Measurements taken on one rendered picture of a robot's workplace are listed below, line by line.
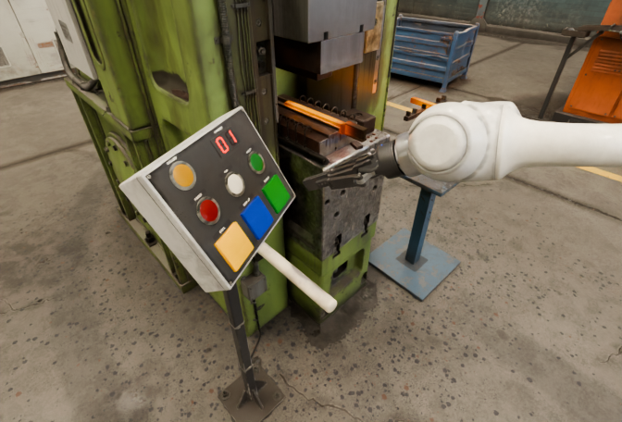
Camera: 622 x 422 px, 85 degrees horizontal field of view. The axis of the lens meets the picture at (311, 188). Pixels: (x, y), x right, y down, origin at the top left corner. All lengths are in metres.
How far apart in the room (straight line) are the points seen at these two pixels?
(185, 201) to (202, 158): 0.10
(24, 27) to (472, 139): 5.91
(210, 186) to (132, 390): 1.25
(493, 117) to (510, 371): 1.53
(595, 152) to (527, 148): 0.07
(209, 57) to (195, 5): 0.13
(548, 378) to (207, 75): 1.81
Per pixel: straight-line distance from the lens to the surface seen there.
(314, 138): 1.19
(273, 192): 0.85
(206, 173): 0.73
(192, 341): 1.85
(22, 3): 6.07
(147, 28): 1.34
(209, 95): 1.03
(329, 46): 1.08
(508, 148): 0.49
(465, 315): 2.00
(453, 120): 0.45
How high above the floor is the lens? 1.52
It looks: 35 degrees down
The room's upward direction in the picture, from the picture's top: straight up
